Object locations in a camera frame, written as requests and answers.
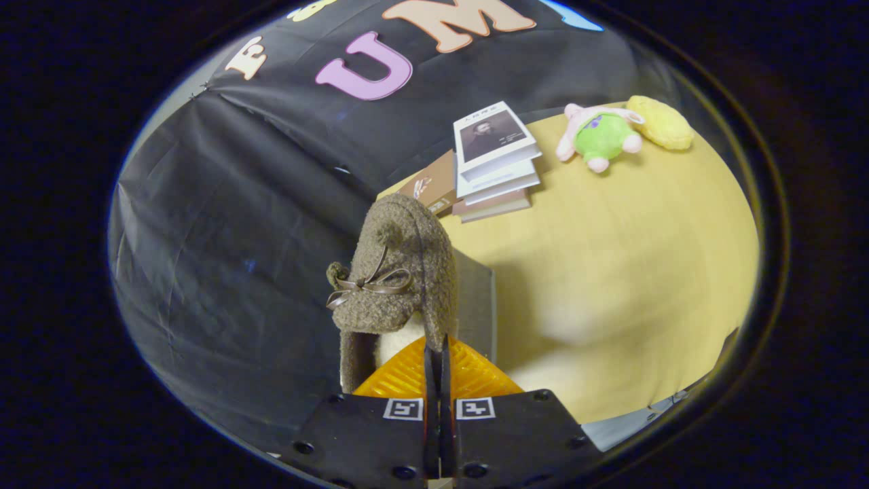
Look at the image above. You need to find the plain white book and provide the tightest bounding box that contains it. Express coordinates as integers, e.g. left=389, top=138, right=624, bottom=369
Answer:
left=456, top=160, right=542, bottom=205

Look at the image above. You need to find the brown cover book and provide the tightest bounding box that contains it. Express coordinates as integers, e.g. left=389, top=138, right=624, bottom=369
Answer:
left=396, top=149, right=460, bottom=217

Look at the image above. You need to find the grey fabric storage box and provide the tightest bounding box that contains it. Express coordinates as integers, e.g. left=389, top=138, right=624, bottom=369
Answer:
left=451, top=248, right=498, bottom=365

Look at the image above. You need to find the grey brown book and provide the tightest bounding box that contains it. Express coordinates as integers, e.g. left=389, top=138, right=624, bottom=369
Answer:
left=452, top=189, right=533, bottom=224

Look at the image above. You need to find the brown fuzzy shoe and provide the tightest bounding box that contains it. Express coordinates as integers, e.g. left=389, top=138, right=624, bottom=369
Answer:
left=325, top=194, right=460, bottom=395

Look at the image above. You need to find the yellow plush toy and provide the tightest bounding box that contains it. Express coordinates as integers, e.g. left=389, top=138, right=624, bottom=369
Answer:
left=625, top=95, right=695, bottom=151

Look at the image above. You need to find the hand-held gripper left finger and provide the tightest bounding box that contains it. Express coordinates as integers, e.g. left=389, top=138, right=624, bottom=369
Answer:
left=280, top=336, right=442, bottom=489

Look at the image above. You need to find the white book with portrait cover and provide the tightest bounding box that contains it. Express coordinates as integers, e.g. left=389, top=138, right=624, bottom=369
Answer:
left=453, top=101, right=543, bottom=183

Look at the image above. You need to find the green and pink plush toy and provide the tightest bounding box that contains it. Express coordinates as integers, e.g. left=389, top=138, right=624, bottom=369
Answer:
left=556, top=103, right=644, bottom=174

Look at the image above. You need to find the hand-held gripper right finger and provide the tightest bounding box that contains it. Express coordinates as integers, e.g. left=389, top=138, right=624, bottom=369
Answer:
left=440, top=335, right=604, bottom=489

